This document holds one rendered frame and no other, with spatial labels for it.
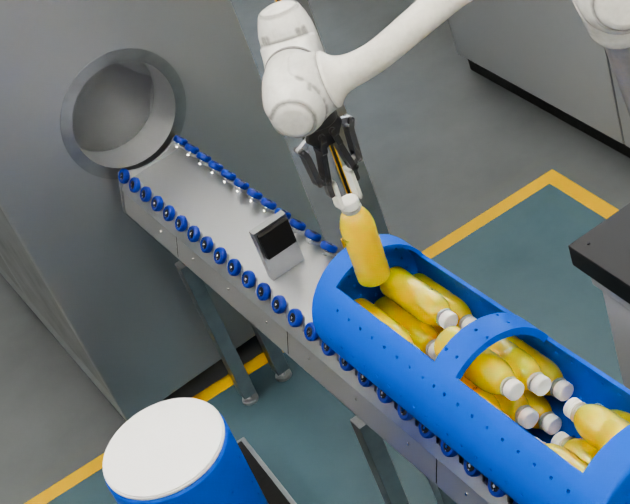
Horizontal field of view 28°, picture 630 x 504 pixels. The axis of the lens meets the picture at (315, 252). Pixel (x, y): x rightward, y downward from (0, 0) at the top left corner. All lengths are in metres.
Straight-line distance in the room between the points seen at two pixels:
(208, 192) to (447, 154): 1.65
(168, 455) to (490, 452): 0.75
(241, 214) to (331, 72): 1.37
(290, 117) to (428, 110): 3.24
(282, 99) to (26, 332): 3.11
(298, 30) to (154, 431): 0.98
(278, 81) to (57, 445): 2.60
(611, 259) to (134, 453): 1.09
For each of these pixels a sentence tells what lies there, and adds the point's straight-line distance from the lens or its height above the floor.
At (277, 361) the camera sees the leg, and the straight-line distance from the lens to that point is 4.22.
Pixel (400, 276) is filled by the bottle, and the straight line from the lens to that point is 2.67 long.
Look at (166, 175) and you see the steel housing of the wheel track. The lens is 3.74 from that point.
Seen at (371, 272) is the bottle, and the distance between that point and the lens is 2.55.
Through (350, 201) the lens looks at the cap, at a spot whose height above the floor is 1.42.
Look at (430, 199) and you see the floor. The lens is 4.81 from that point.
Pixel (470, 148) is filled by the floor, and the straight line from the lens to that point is 5.01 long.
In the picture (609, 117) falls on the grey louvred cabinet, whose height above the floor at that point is 0.20.
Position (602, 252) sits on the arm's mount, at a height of 1.06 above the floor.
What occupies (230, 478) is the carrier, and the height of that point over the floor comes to 0.96.
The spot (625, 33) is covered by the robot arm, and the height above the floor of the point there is 1.78.
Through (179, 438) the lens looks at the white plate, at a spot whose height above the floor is 1.04.
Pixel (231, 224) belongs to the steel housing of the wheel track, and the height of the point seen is 0.93.
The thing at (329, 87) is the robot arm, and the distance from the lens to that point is 2.11.
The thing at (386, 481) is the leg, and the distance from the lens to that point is 3.29.
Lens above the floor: 2.84
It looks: 37 degrees down
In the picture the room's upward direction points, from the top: 22 degrees counter-clockwise
